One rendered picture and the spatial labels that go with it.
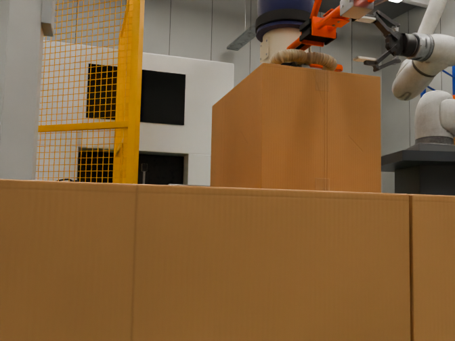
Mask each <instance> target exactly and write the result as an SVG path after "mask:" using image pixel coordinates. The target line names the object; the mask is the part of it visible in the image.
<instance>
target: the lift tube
mask: <svg viewBox="0 0 455 341"><path fill-rule="evenodd" d="M313 4H314V0H258V2H257V13H258V17H259V16H260V15H262V14H264V13H265V12H269V11H272V10H275V9H300V10H304V11H307V12H309V13H311V11H312V8H313ZM303 23H304V22H300V21H294V20H280V21H275V22H270V23H267V24H264V25H263V26H260V27H259V28H258V29H257V34H256V38H257V39H258V40H259V41H260V42H263V35H264V34H265V33H266V32H268V31H270V30H273V29H275V28H286V27H289V28H298V29H299V27H300V25H302V24H303Z"/></svg>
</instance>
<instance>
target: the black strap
mask: <svg viewBox="0 0 455 341"><path fill-rule="evenodd" d="M310 15H311V13H309V12H307V11H304V10H300V9H275V10H272V11H269V12H265V13H264V14H262V15H260V16H259V17H258V18H257V19H256V22H255V32H256V34H257V29H258V28H259V27H260V26H263V25H264V24H267V23H270V22H275V21H280V20H294V21H300V22H305V21H306V20H308V19H309V18H310Z"/></svg>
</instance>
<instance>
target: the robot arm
mask: <svg viewBox="0 0 455 341"><path fill-rule="evenodd" d="M446 2H447V0H430V1H429V4H428V7H427V10H426V12H425V15H424V18H423V19H422V22H421V25H420V28H419V29H418V32H417V33H412V34H406V33H400V32H399V31H398V30H399V27H400V26H401V24H400V23H398V22H394V21H393V20H392V19H391V18H389V17H388V16H386V15H385V14H384V13H383V12H381V11H379V10H377V11H375V12H374V13H373V14H372V15H370V14H366V15H365V16H363V17H362V18H360V19H359V20H358V19H357V20H356V21H358V22H366V23H372V22H373V23H374V24H375V25H376V26H377V27H378V29H379V30H380V31H381V32H382V33H383V36H384V37H385V38H386V39H385V42H386V45H385V48H386V49H387V50H386V52H384V54H383V55H381V56H380V57H379V58H378V59H376V58H368V57H362V56H357V57H356V58H353V61H357V62H363V63H364V65H367V66H372V67H373V68H374V69H373V71H374V72H376V71H378V70H381V69H383V68H385V67H388V66H390V65H396V64H398V63H400V62H401V60H399V56H402V57H406V58H407V59H406V60H404V61H403V62H402V64H401V67H400V69H399V71H398V73H397V75H396V78H395V80H394V82H393V86H392V92H393V95H394V96H395V97H396V98H398V99H399V100H402V101H409V100H411V99H414V98H415V97H417V96H418V95H420V94H421V93H422V92H423V91H424V90H425V89H426V88H427V87H428V86H429V84H430V83H431V82H432V80H433V79H434V77H435V76H436V75H437V74H438V73H439V72H441V71H442V70H444V69H446V68H447V67H450V66H455V37H451V36H448V35H441V34H433V33H434V31H435V29H436V26H437V24H438V22H439V19H440V18H441V15H442V13H443V10H444V8H445V6H446ZM390 28H391V29H390ZM393 30H394V31H393ZM388 34H390V35H388ZM390 54H391V55H392V56H394V58H393V59H392V60H391V61H390V62H387V63H385V64H383V65H381V66H378V64H380V62H382V61H383V60H384V59H385V58H386V57H387V56H388V55H390ZM414 136H415V144H417V143H436V144H446V145H454V137H455V99H453V96H452V95H451V94H449V93H448V92H445V91H440V90H436V91H430V92H427V93H425V94H424V95H423V96H422V97H421V98H420V100H419V102H418V105H417V107H416V111H415V115H414Z"/></svg>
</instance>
